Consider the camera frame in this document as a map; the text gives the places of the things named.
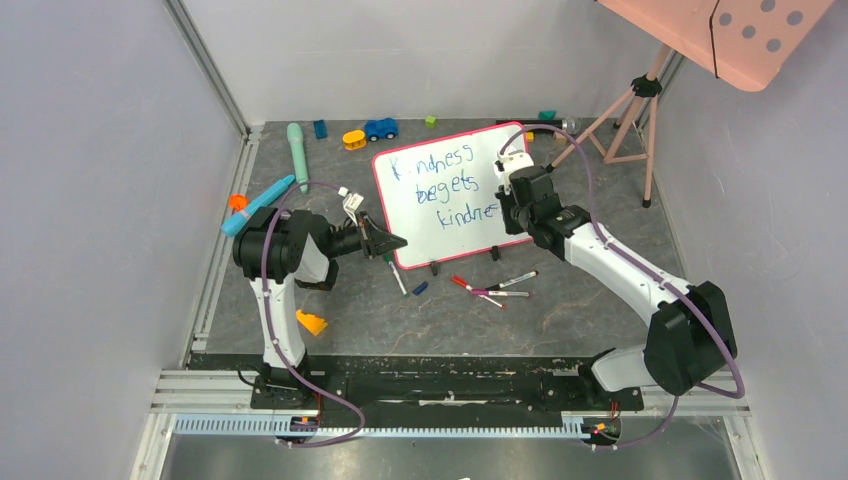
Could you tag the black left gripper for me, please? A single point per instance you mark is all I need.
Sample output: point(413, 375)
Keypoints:
point(377, 241)

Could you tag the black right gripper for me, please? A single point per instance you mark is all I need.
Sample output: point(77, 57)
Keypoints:
point(510, 201)

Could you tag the blue marker cap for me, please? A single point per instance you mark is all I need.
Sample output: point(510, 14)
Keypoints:
point(418, 290)

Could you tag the pink framed whiteboard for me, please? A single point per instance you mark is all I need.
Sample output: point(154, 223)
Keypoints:
point(439, 196)

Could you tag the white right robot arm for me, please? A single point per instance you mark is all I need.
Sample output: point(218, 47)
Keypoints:
point(690, 341)

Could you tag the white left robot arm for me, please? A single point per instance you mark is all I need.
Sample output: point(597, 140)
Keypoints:
point(279, 252)

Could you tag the green capped marker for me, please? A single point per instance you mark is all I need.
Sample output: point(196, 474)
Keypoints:
point(396, 273)

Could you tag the black capped marker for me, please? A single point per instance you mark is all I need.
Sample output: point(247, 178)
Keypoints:
point(513, 281)

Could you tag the red capped marker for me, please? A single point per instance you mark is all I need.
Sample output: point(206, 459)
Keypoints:
point(462, 283)

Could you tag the purple capped marker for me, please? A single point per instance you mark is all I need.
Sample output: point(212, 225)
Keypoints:
point(501, 293)

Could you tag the orange wedge block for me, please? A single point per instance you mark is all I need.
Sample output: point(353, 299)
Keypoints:
point(312, 323)

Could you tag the yellow oval toy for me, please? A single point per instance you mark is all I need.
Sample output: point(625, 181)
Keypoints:
point(354, 139)

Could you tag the blue toy car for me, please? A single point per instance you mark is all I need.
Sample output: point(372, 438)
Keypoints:
point(386, 128)

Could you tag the dark blue block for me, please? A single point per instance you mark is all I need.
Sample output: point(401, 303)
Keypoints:
point(320, 129)

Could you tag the teal toy microphone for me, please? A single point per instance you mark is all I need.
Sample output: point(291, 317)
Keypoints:
point(295, 138)

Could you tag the small orange toy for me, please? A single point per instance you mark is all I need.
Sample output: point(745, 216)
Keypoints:
point(238, 202)

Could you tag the large light blue marker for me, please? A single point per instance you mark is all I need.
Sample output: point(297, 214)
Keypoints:
point(237, 220)

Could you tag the pink tripod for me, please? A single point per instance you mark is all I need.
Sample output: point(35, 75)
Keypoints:
point(638, 106)

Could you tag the pink perforated panel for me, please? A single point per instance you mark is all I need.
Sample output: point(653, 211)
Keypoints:
point(742, 42)

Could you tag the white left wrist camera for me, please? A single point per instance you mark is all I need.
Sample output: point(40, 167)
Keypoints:
point(351, 201)

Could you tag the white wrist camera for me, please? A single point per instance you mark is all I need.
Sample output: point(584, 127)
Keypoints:
point(507, 164)
point(351, 201)

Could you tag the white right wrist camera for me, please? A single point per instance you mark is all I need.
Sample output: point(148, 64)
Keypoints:
point(507, 164)

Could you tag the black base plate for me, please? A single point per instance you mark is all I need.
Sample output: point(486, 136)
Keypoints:
point(450, 392)

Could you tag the white toothed cable rail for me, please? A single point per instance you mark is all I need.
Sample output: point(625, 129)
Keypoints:
point(285, 426)

